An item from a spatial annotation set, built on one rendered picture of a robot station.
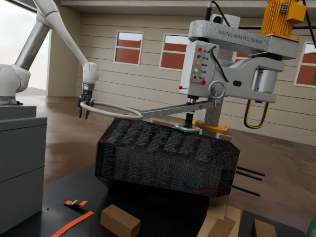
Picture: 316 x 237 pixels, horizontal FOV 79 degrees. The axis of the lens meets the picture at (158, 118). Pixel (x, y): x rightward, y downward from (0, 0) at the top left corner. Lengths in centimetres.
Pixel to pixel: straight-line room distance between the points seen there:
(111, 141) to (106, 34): 840
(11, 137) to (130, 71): 766
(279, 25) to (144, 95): 704
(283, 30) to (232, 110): 595
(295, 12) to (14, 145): 228
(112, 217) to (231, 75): 146
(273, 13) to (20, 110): 210
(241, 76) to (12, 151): 178
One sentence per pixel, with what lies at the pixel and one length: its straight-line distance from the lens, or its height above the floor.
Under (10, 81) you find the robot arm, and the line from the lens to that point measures 164.
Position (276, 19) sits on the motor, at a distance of 206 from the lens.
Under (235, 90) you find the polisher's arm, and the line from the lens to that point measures 176.
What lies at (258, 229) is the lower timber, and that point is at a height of 11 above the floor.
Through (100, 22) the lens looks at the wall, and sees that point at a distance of 1023.
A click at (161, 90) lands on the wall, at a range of 825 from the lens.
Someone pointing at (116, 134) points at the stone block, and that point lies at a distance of 179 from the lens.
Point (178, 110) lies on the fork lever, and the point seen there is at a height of 98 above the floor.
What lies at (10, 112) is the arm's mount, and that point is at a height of 84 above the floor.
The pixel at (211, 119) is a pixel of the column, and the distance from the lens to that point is 243.
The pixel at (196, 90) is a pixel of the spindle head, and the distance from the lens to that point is 157.
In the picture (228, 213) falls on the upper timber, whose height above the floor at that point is 22.
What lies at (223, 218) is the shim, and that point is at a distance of 174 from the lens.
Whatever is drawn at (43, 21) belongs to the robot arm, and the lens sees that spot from 184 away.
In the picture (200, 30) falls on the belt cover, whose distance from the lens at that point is 164.
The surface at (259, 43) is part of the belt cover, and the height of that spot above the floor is 161.
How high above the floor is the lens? 115
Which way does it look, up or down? 9 degrees down
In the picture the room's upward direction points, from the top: 9 degrees clockwise
